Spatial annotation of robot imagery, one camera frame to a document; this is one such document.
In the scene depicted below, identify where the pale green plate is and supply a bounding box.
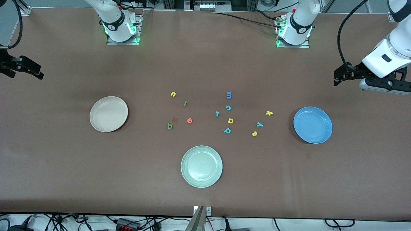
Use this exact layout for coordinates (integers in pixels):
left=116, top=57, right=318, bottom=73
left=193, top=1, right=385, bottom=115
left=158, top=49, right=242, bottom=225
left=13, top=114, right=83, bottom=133
left=180, top=145, right=223, bottom=188

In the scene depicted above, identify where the blue plate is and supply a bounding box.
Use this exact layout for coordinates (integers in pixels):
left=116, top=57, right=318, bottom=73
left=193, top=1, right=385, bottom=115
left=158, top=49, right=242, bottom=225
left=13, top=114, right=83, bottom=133
left=293, top=107, right=333, bottom=144

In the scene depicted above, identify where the black cable loop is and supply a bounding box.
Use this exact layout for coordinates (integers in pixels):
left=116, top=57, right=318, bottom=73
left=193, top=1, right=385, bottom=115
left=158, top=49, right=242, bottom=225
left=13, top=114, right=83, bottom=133
left=324, top=218, right=355, bottom=228

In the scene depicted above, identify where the grey electronics box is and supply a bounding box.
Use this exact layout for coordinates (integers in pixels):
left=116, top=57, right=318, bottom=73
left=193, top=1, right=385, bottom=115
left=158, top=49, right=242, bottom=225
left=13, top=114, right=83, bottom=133
left=192, top=0, right=232, bottom=12

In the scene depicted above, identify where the grey metal post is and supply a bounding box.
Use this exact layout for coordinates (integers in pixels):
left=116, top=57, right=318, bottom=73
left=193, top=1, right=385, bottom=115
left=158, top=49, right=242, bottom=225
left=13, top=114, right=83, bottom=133
left=185, top=206, right=206, bottom=231

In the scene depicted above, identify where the black orange power strip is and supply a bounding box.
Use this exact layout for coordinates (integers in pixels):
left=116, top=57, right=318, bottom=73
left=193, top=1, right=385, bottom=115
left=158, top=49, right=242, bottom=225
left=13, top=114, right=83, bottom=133
left=116, top=218, right=140, bottom=231

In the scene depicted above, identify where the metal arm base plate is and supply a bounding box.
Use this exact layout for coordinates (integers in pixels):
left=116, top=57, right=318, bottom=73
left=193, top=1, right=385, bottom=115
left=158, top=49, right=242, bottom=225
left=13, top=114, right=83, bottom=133
left=106, top=14, right=143, bottom=46
left=276, top=38, right=310, bottom=49

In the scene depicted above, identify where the beige brown plate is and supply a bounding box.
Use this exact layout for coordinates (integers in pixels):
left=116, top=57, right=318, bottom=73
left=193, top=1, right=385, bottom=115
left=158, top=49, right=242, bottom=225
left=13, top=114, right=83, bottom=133
left=89, top=96, right=129, bottom=133

